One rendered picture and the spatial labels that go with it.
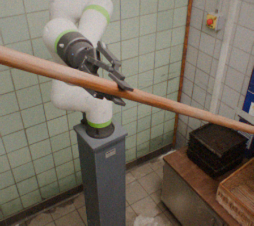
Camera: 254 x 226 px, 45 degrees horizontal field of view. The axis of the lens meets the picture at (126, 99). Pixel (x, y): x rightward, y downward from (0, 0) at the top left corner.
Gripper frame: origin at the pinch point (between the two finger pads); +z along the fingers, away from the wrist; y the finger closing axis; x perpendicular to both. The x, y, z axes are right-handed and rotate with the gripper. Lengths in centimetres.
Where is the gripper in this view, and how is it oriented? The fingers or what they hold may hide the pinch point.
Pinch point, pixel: (117, 89)
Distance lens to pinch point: 68.9
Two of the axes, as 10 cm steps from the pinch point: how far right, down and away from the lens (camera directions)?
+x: -7.2, -2.0, -6.7
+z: 5.2, 4.9, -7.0
